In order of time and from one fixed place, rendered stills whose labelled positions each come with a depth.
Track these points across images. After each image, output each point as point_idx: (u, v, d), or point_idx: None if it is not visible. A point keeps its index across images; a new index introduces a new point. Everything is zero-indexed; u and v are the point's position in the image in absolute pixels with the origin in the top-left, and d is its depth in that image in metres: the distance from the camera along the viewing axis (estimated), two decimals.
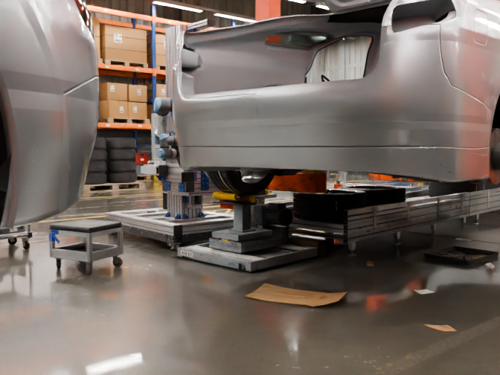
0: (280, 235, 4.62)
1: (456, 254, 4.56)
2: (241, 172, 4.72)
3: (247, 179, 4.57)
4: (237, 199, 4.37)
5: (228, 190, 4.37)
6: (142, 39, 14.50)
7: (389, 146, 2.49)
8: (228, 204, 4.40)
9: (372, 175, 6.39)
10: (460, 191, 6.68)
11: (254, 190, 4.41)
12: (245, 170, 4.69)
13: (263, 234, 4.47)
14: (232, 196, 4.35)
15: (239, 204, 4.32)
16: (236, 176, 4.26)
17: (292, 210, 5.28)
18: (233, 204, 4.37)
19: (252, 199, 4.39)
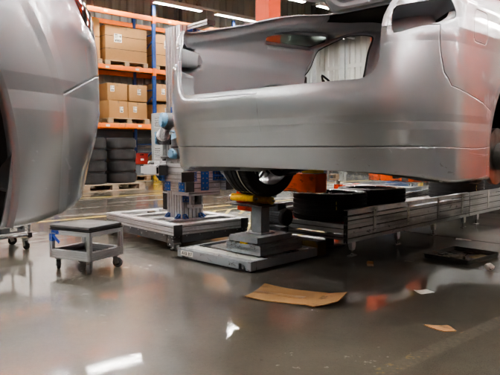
0: (298, 238, 4.48)
1: (456, 254, 4.56)
2: (258, 172, 4.58)
3: (265, 180, 4.44)
4: (256, 201, 4.23)
5: (246, 192, 4.23)
6: (142, 39, 14.50)
7: (389, 146, 2.49)
8: (246, 206, 4.27)
9: (372, 175, 6.39)
10: (460, 191, 6.68)
11: (272, 192, 4.27)
12: (263, 171, 4.56)
13: (283, 237, 4.33)
14: (251, 198, 4.22)
15: (257, 206, 4.19)
16: (255, 177, 4.12)
17: (292, 210, 5.28)
18: (251, 205, 4.23)
19: (271, 201, 4.26)
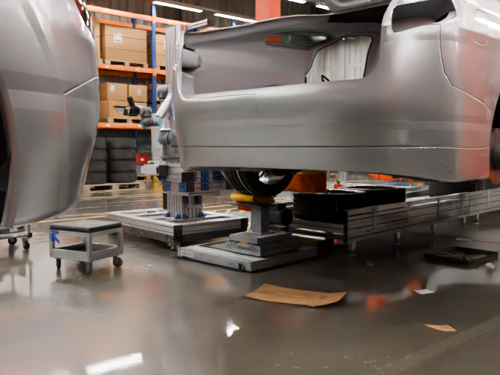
0: (298, 238, 4.48)
1: (456, 254, 4.56)
2: (258, 172, 4.58)
3: (265, 180, 4.44)
4: (256, 201, 4.23)
5: (246, 192, 4.23)
6: (142, 39, 14.50)
7: (389, 146, 2.49)
8: (246, 206, 4.27)
9: (372, 175, 6.39)
10: (460, 191, 6.68)
11: (272, 192, 4.27)
12: (263, 171, 4.56)
13: (283, 237, 4.33)
14: (251, 198, 4.22)
15: (257, 206, 4.19)
16: (255, 177, 4.12)
17: (292, 210, 5.28)
18: (251, 205, 4.23)
19: (271, 201, 4.26)
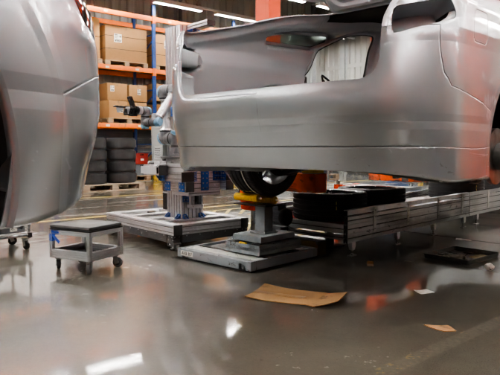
0: (297, 237, 4.48)
1: (456, 254, 4.56)
2: (261, 172, 4.62)
3: (268, 180, 4.48)
4: (260, 200, 4.28)
5: (250, 191, 4.28)
6: (142, 39, 14.50)
7: (389, 146, 2.49)
8: (250, 205, 4.31)
9: (372, 175, 6.39)
10: (460, 191, 6.68)
11: (276, 191, 4.31)
12: (265, 171, 4.60)
13: (286, 236, 4.38)
14: (254, 197, 4.26)
15: (261, 205, 4.23)
16: (259, 177, 4.17)
17: (292, 210, 5.28)
18: (255, 205, 4.27)
19: (275, 200, 4.30)
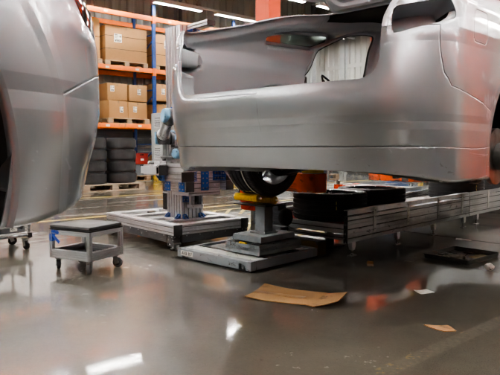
0: (297, 237, 4.48)
1: (456, 254, 4.56)
2: (261, 172, 4.62)
3: (268, 180, 4.48)
4: (260, 200, 4.28)
5: (250, 191, 4.28)
6: (142, 39, 14.50)
7: (389, 146, 2.49)
8: (250, 205, 4.31)
9: (372, 175, 6.39)
10: (460, 191, 6.68)
11: (276, 191, 4.31)
12: (265, 171, 4.60)
13: (286, 236, 4.38)
14: (254, 197, 4.26)
15: (261, 205, 4.23)
16: (259, 177, 4.17)
17: (292, 210, 5.28)
18: (255, 205, 4.27)
19: (275, 200, 4.30)
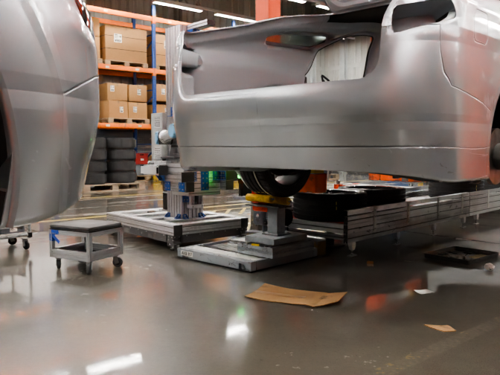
0: (310, 239, 4.40)
1: (456, 254, 4.56)
2: None
3: (280, 180, 4.39)
4: (272, 202, 4.19)
5: (263, 193, 4.19)
6: (142, 39, 14.50)
7: (389, 146, 2.49)
8: (263, 207, 4.22)
9: (372, 175, 6.39)
10: (460, 191, 6.68)
11: (289, 192, 4.22)
12: None
13: (299, 238, 4.29)
14: (267, 199, 4.17)
15: (274, 207, 4.14)
16: (271, 178, 4.08)
17: (292, 210, 5.28)
18: (268, 206, 4.18)
19: (288, 202, 4.21)
